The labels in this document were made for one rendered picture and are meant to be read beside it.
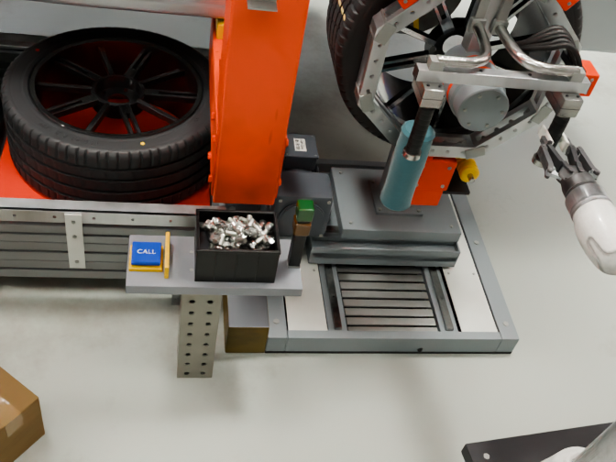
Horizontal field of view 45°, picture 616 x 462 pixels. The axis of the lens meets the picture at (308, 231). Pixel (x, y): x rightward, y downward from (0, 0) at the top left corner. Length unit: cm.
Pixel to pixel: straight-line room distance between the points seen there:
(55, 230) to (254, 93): 73
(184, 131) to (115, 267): 44
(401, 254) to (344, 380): 47
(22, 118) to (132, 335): 69
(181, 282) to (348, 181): 89
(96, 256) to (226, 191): 49
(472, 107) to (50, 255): 122
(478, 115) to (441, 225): 67
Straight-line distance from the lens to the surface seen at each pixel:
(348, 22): 193
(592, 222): 166
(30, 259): 224
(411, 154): 180
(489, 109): 188
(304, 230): 178
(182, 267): 186
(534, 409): 241
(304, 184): 219
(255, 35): 162
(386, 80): 226
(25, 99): 228
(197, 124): 219
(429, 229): 243
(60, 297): 239
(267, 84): 169
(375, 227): 238
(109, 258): 220
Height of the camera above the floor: 185
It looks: 45 degrees down
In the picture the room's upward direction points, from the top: 13 degrees clockwise
